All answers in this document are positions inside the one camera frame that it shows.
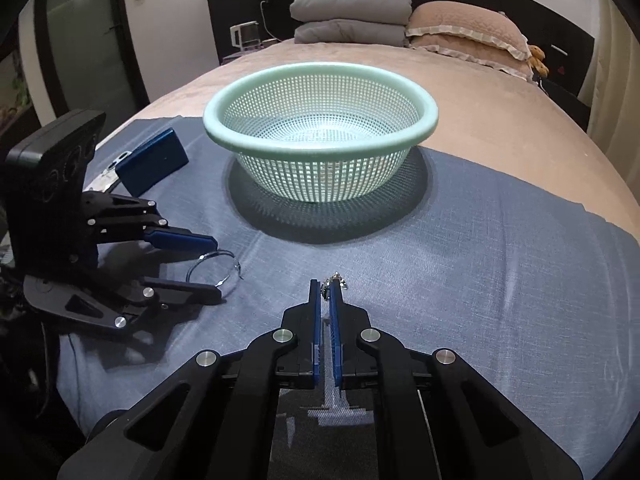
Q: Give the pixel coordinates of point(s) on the mint green plastic basket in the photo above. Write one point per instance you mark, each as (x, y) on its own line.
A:
(320, 175)

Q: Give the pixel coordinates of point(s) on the grey folded pillows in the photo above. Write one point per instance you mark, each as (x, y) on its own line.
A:
(350, 7)

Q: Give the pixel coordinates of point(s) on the beige ruffled pillow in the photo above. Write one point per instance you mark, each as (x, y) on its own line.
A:
(480, 60)
(465, 25)

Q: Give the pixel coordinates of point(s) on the black nightstand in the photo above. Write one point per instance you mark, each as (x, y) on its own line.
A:
(565, 105)

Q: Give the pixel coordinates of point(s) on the white smartphone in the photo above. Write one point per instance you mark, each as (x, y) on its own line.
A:
(111, 172)

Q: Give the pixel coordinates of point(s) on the silver hoop earring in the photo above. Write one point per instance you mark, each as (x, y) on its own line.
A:
(201, 259)

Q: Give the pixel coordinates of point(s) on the blue rectangular box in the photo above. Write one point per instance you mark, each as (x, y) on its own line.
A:
(152, 162)

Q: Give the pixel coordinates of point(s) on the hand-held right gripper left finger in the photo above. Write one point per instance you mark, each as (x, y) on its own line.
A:
(316, 325)

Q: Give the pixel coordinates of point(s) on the crystal earring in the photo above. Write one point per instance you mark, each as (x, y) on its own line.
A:
(334, 280)

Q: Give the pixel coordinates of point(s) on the brown teddy bear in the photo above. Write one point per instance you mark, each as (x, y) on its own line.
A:
(537, 60)

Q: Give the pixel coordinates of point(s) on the cream curtain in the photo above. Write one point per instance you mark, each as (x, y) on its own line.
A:
(615, 85)

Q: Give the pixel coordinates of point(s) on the grey folded blanket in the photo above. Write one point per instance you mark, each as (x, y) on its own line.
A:
(350, 32)

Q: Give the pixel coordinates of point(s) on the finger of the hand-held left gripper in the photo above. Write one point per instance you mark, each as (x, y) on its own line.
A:
(180, 241)
(200, 295)

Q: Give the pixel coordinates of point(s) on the dark framed glass door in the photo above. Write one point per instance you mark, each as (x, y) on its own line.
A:
(75, 35)

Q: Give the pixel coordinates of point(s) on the blue grey cloth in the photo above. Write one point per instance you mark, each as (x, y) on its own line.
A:
(475, 260)

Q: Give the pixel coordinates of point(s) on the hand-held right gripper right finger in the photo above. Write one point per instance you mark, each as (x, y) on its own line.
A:
(336, 340)

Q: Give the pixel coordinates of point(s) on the white electric kettle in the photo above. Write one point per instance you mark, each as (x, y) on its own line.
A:
(245, 35)

